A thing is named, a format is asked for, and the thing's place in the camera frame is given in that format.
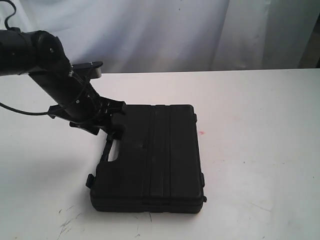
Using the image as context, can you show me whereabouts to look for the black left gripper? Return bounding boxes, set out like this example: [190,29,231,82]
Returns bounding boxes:
[28,71,126,136]

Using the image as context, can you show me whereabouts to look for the black plastic tool case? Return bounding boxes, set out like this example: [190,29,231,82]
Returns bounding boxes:
[86,104,207,214]

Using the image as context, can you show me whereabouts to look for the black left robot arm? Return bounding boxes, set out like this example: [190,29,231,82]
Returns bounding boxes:
[0,28,126,137]

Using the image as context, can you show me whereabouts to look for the white backdrop curtain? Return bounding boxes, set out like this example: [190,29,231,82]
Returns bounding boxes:
[0,0,320,73]

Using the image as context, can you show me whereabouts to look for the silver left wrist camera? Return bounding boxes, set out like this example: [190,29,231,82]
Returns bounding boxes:
[72,61,103,80]

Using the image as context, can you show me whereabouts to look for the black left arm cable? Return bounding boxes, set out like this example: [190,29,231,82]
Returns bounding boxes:
[0,0,101,126]

